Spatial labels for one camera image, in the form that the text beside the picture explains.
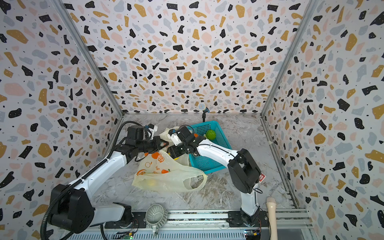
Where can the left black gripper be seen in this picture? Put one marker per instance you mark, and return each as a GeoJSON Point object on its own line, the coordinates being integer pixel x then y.
{"type": "Point", "coordinates": [156, 140]}

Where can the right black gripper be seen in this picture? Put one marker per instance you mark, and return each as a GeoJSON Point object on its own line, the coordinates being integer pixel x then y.
{"type": "Point", "coordinates": [175, 150]}

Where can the green lime fruit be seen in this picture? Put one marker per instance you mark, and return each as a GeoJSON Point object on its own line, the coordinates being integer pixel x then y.
{"type": "Point", "coordinates": [211, 135]}

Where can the cream plastic bag orange print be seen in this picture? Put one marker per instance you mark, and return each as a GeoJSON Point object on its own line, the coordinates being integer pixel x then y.
{"type": "Point", "coordinates": [172, 175]}

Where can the yellow lemon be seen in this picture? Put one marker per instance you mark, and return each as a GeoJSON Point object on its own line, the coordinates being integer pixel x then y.
{"type": "Point", "coordinates": [151, 182]}

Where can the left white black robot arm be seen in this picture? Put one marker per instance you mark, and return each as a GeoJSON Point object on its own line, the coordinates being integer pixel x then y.
{"type": "Point", "coordinates": [70, 205]}

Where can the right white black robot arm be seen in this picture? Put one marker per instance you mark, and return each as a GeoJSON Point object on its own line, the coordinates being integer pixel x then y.
{"type": "Point", "coordinates": [244, 171]}

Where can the teal plastic basket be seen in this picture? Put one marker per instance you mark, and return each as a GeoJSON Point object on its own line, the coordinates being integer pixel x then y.
{"type": "Point", "coordinates": [216, 153]}

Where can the red card packet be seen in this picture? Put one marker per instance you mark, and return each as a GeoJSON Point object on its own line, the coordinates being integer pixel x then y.
{"type": "Point", "coordinates": [262, 177]}

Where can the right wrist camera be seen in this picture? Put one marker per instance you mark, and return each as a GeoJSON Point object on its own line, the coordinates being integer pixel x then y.
{"type": "Point", "coordinates": [174, 137]}

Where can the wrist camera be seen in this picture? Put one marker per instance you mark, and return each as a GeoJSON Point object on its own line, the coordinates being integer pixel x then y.
{"type": "Point", "coordinates": [152, 128]}
{"type": "Point", "coordinates": [174, 137]}

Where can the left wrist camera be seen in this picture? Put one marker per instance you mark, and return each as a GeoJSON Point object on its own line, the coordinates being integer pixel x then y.
{"type": "Point", "coordinates": [152, 128]}

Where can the beige wooden post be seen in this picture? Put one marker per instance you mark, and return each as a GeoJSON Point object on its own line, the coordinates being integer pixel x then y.
{"type": "Point", "coordinates": [272, 206]}

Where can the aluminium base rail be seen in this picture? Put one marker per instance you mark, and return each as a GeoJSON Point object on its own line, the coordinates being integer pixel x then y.
{"type": "Point", "coordinates": [291, 224]}

